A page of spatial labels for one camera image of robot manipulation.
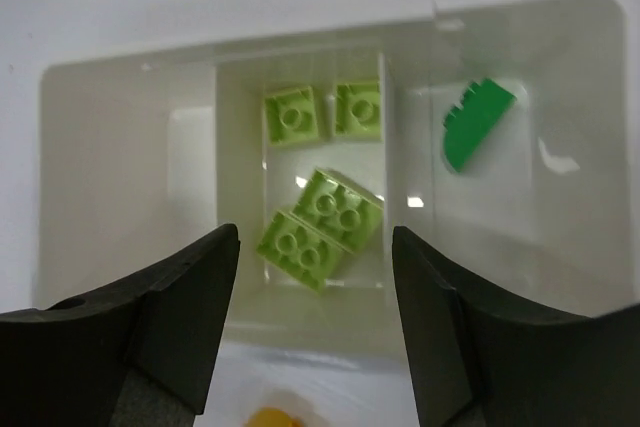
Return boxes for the lime lego in bin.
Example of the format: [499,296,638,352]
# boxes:
[263,86,321,147]
[333,80,382,141]

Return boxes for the orange round lego piece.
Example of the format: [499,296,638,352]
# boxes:
[244,407,304,427]

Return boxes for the white divided plastic bin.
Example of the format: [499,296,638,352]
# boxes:
[33,0,637,357]

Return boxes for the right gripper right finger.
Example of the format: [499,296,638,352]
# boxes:
[392,226,639,426]

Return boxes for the lime green lego brick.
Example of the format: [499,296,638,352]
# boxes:
[291,168,384,254]

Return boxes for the green half round lego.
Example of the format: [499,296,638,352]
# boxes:
[441,78,516,173]

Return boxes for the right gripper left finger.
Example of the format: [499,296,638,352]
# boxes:
[1,224,239,426]

